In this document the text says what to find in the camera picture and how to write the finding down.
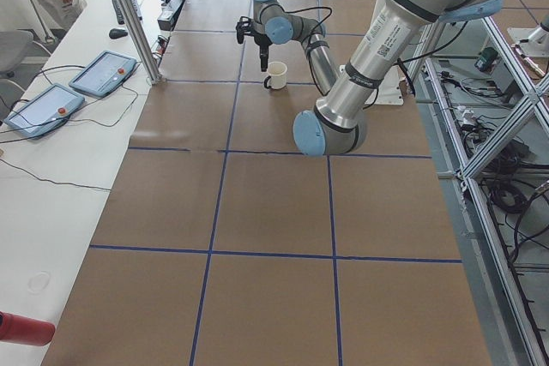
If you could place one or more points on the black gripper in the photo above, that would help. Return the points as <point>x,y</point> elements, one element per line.
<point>262,41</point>

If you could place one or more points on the white smiley mug black handle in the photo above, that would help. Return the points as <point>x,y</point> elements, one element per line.
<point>276,76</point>

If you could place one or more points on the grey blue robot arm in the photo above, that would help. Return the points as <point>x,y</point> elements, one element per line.
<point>336,123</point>

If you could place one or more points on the black computer mouse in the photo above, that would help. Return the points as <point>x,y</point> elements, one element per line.
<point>117,33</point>

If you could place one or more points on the far teach pendant tablet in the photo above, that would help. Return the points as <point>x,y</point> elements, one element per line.
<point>104,74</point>

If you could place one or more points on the teach pendant tablet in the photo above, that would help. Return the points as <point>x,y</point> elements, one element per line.
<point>104,74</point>
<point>46,112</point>

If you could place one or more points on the near teach pendant tablet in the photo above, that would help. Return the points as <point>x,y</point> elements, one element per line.
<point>46,112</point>

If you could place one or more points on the green power supply box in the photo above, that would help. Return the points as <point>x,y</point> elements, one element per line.
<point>486,59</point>

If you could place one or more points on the grey office chair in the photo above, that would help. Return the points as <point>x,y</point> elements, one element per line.
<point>14,47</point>

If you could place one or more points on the red bottle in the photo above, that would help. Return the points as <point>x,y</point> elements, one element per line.
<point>22,330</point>

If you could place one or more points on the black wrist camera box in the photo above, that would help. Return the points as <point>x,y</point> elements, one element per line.
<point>244,27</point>

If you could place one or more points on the aluminium frame post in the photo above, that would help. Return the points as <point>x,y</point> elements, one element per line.
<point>140,41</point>

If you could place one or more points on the aluminium truss frame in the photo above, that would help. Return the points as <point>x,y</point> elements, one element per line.
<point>492,139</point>

